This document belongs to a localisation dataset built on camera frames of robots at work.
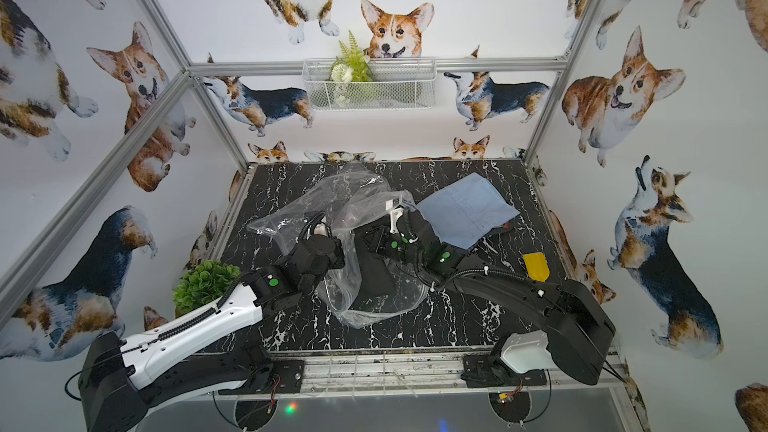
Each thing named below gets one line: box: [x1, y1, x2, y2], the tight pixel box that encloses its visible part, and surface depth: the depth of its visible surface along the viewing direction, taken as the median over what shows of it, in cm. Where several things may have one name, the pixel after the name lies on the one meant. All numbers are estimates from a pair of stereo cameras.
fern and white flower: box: [329, 30, 373, 107], surface depth 85 cm
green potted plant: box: [173, 260, 241, 317], surface depth 74 cm
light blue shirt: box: [415, 172, 521, 249], surface depth 100 cm
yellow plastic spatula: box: [523, 252, 550, 282], surface depth 95 cm
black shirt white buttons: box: [351, 228, 399, 310], surface depth 73 cm
